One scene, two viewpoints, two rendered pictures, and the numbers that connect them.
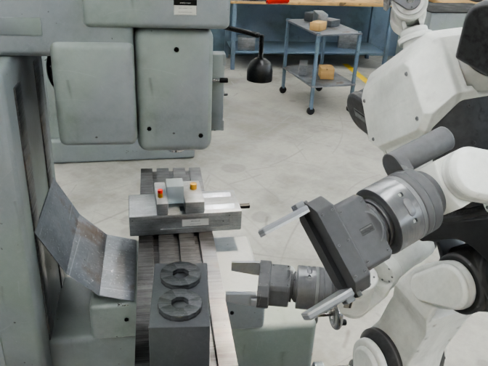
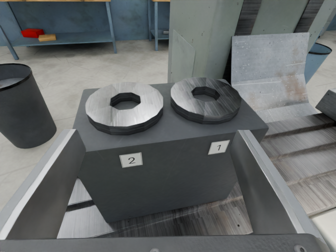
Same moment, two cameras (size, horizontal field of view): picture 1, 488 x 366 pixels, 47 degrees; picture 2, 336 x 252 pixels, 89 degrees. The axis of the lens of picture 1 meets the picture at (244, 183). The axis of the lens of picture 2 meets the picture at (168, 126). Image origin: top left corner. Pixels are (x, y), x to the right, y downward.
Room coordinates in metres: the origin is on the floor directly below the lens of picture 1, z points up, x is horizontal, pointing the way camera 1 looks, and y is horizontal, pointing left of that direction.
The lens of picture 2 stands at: (0.93, -0.05, 1.28)
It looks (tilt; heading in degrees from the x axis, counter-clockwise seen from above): 43 degrees down; 83
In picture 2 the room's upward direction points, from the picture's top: 3 degrees clockwise
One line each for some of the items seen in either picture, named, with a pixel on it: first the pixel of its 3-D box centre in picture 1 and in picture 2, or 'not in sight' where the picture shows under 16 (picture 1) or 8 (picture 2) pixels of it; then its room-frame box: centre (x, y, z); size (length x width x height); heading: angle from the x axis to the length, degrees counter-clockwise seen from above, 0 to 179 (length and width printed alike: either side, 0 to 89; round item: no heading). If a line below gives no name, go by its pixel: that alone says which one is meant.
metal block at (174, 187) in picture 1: (174, 190); not in sight; (1.56, 0.22, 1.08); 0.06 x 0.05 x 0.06; 12
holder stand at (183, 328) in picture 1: (180, 324); (165, 149); (0.95, 0.12, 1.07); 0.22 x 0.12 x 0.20; 6
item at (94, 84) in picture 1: (99, 82); not in sight; (1.39, 0.39, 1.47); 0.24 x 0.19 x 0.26; 10
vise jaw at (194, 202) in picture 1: (192, 196); not in sight; (1.57, 0.16, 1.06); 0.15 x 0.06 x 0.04; 12
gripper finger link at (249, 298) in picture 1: (240, 299); (44, 184); (0.88, -0.01, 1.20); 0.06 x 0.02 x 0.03; 86
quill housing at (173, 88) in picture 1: (173, 82); not in sight; (1.42, 0.20, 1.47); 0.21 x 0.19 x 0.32; 10
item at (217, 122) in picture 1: (216, 91); not in sight; (1.44, 0.09, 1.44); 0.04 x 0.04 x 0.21; 10
